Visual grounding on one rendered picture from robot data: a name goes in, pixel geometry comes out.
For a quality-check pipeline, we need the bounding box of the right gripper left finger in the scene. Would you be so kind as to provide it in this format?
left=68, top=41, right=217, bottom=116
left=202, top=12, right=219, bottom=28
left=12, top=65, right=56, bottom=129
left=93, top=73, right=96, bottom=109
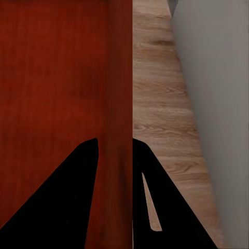
left=0, top=138, right=99, bottom=249

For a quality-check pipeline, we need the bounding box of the storage box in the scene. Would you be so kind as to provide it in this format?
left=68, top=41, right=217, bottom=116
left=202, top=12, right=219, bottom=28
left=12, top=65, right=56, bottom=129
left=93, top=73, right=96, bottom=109
left=0, top=0, right=133, bottom=249

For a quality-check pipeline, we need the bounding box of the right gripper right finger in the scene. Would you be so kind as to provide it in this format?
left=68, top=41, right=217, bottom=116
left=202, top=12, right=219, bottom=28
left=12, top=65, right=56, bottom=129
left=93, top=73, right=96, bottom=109
left=132, top=138, right=218, bottom=249

